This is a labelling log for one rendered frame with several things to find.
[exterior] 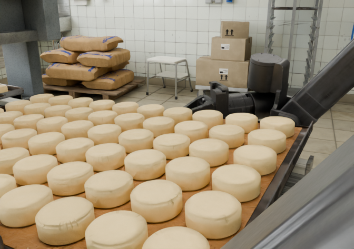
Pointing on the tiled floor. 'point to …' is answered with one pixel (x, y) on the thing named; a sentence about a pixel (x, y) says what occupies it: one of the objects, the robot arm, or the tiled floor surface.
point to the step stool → (169, 71)
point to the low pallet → (77, 91)
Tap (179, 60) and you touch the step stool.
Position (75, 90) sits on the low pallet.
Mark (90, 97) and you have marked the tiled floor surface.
